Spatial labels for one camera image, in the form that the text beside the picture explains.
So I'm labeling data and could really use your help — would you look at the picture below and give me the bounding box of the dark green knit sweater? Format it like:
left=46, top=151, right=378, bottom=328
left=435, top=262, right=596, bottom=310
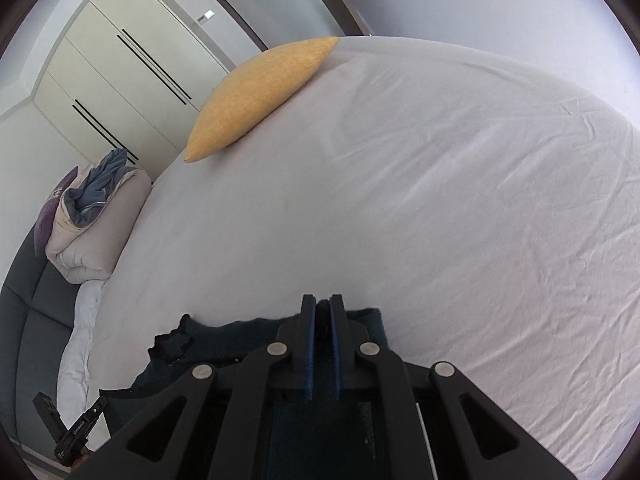
left=101, top=301, right=375, bottom=479

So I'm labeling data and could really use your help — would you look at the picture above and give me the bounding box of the white pillow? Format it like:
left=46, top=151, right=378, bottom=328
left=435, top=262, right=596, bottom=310
left=56, top=281, right=107, bottom=427

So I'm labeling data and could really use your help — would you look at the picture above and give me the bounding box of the grey upholstered headboard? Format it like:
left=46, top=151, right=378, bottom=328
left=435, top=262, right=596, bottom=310
left=0, top=233, right=79, bottom=458

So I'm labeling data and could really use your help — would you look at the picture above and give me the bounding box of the white bed sheet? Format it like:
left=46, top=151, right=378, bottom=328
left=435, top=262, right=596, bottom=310
left=88, top=37, right=639, bottom=479

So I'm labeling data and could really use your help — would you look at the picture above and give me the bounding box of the folded beige duvet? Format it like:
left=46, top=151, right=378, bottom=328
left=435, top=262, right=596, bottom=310
left=44, top=165, right=152, bottom=285

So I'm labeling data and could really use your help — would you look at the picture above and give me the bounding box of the purple pillow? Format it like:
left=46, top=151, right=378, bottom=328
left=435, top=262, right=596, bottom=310
left=34, top=167, right=78, bottom=257

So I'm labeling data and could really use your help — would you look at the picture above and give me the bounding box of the yellow throw pillow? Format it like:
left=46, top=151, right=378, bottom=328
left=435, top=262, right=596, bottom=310
left=183, top=37, right=338, bottom=164

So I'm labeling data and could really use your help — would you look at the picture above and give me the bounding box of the blue crumpled garment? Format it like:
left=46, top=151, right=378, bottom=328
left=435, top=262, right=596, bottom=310
left=62, top=148, right=132, bottom=228

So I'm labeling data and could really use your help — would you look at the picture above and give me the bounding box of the white wardrobe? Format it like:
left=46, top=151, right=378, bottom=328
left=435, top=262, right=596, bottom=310
left=34, top=0, right=228, bottom=177

